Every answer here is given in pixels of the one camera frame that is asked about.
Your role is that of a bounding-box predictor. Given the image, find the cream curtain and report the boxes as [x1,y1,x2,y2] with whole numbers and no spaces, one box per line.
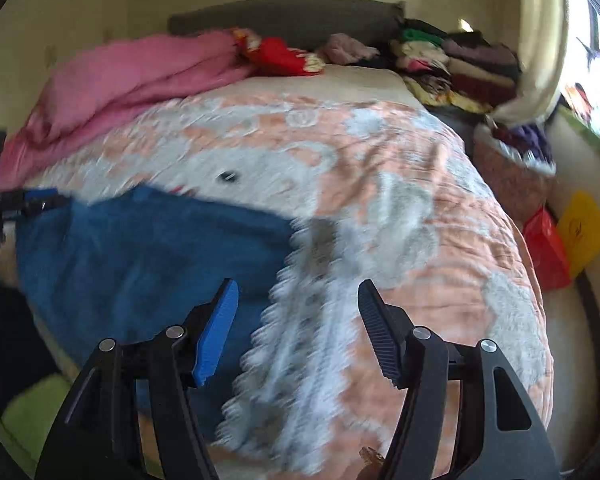
[492,0,573,128]

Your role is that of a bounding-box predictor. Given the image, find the grey bed headboard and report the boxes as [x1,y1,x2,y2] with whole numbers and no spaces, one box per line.
[167,0,406,53]

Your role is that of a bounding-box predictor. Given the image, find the blue denim pants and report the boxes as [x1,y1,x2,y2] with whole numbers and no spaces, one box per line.
[15,185,301,431]

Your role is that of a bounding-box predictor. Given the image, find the peach and white printed blanket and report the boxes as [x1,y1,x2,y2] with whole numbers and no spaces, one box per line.
[0,77,553,478]

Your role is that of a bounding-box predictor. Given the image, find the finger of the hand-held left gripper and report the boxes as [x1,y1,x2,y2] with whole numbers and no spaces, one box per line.
[0,188,74,212]

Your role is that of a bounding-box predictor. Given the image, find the stack of folded clothes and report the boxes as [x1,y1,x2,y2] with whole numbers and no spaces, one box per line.
[390,19,523,113]

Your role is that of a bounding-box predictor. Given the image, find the red plastic bag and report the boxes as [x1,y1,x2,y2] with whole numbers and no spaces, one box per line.
[522,206,572,291]

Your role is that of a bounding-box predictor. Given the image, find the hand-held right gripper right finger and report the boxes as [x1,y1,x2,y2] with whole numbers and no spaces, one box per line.
[358,280,561,480]

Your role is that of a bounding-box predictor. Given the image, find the yellow bag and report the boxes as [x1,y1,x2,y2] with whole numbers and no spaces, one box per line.
[556,190,600,281]

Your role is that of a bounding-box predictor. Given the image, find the red patterned cloth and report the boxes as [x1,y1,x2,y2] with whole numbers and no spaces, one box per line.
[230,27,326,77]

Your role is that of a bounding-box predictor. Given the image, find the purple clothes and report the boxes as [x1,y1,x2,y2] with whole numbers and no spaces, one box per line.
[495,122,556,171]

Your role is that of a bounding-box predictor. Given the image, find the green cloth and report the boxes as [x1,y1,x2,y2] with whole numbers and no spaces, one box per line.
[0,305,71,476]

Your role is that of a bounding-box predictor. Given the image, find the black cloth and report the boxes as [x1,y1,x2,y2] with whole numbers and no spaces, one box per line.
[0,287,61,411]

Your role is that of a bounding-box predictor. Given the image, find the window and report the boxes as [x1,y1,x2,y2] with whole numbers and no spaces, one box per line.
[562,0,600,146]

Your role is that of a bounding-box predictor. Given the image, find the pink blanket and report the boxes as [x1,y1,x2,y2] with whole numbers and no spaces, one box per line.
[0,30,253,191]

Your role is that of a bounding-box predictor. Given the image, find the pink laundry basket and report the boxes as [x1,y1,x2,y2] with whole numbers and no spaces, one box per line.
[472,127,557,226]

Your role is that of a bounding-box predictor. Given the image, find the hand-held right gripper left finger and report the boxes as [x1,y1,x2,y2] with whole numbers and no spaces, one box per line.
[35,278,239,480]

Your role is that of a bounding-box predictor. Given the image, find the mauve crumpled cloth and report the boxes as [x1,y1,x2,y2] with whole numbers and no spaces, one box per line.
[315,33,381,66]

